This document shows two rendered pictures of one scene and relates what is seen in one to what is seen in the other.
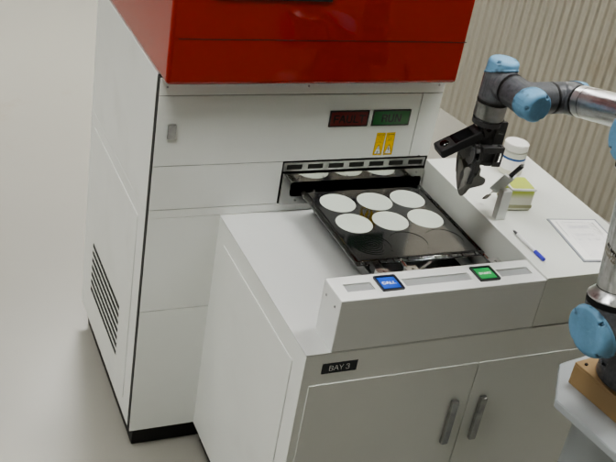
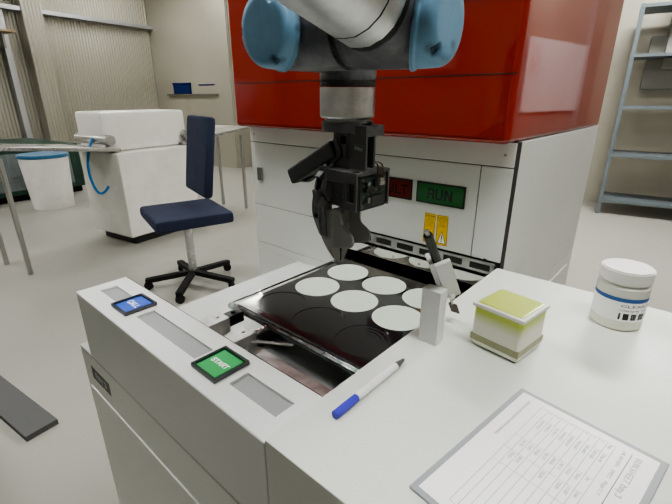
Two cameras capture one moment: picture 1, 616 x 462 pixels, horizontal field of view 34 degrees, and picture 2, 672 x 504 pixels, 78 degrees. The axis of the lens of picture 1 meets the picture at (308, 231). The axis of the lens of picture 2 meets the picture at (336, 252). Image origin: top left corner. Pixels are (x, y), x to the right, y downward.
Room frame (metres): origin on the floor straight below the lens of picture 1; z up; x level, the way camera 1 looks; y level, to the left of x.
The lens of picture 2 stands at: (2.02, -0.93, 1.30)
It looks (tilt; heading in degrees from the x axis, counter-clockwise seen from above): 20 degrees down; 69
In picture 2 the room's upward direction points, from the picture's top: straight up
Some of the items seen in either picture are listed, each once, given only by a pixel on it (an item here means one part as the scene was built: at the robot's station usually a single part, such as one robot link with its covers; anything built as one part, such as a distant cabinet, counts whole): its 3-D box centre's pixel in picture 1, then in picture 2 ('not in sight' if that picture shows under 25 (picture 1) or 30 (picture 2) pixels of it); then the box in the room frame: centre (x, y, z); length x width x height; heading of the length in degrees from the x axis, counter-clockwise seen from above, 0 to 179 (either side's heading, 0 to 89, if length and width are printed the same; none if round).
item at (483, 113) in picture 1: (489, 110); (349, 105); (2.26, -0.38, 1.29); 0.08 x 0.08 x 0.05
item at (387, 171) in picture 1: (352, 184); (402, 271); (2.52, -0.10, 0.89); 0.44 x 0.02 x 0.10; 118
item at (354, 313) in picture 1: (433, 303); (179, 371); (1.99, -0.32, 0.89); 0.55 x 0.09 x 0.14; 118
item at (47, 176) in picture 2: not in sight; (48, 180); (0.52, 5.21, 0.33); 0.56 x 0.54 x 0.66; 125
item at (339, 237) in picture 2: (474, 181); (340, 238); (2.24, -0.38, 1.10); 0.06 x 0.03 x 0.09; 114
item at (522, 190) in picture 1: (515, 193); (508, 323); (2.44, -0.53, 1.00); 0.07 x 0.07 x 0.07; 19
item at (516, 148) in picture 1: (513, 156); (621, 294); (2.65, -0.54, 1.01); 0.07 x 0.07 x 0.10
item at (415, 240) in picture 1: (390, 221); (354, 301); (2.34, -0.21, 0.90); 0.34 x 0.34 x 0.01; 28
